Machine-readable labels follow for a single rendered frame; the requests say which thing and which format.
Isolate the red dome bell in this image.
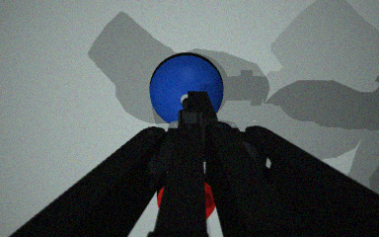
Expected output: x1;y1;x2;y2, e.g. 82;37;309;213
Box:
157;173;215;219

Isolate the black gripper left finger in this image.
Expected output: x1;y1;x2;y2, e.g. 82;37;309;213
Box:
9;91;209;237

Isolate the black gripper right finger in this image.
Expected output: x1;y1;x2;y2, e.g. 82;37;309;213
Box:
197;91;379;237

